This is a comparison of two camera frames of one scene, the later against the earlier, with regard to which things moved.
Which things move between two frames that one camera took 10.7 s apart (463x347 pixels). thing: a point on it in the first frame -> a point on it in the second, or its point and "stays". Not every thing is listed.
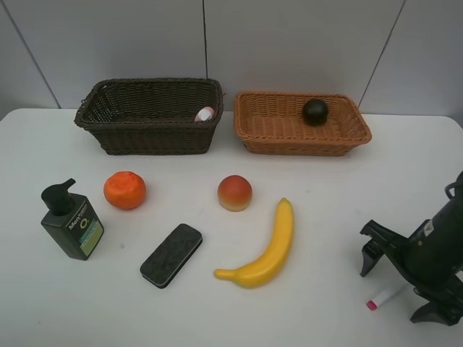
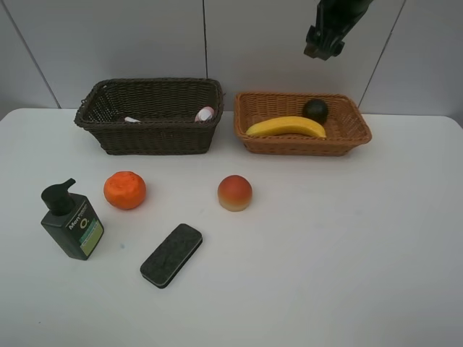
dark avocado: [315, 112] stays
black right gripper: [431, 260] -> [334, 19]
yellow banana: [260, 272] -> [294, 125]
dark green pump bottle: [71, 221] stays
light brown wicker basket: [273, 123] stays
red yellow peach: [234, 193] stays
